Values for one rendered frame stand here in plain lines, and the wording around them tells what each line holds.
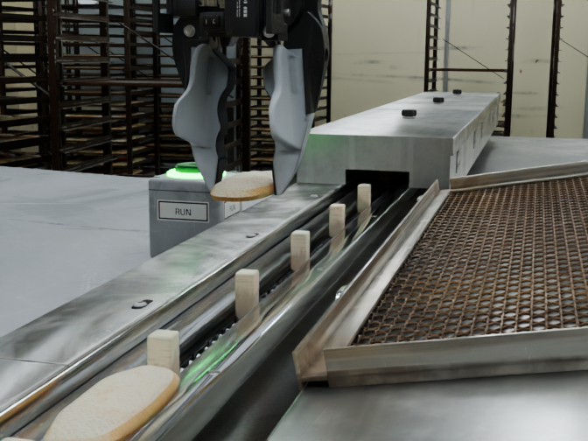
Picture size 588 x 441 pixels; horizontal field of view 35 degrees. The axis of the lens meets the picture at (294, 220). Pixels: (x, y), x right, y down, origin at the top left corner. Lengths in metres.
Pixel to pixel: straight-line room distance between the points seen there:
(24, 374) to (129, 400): 0.06
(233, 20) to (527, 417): 0.31
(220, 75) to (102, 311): 0.16
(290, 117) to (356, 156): 0.48
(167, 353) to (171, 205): 0.39
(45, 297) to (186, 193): 0.17
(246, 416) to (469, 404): 0.21
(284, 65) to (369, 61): 7.13
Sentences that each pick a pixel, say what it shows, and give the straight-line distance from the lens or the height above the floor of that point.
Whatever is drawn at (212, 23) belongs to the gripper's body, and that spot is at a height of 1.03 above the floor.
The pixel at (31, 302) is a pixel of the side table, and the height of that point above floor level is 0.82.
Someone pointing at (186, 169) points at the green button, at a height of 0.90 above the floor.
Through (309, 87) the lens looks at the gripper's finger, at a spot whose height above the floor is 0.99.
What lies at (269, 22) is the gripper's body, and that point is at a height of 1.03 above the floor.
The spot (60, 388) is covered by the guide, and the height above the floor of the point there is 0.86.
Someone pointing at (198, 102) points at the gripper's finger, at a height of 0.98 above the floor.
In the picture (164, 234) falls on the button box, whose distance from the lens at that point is 0.86.
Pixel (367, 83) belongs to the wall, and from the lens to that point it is 7.70.
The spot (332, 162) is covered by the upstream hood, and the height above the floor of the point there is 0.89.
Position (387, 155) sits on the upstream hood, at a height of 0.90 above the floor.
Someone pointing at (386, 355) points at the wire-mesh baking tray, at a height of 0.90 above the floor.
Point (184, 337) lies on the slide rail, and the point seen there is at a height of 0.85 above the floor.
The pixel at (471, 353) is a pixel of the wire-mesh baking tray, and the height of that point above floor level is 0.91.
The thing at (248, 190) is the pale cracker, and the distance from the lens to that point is 0.56.
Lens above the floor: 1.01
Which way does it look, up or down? 10 degrees down
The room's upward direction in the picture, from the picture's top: 1 degrees clockwise
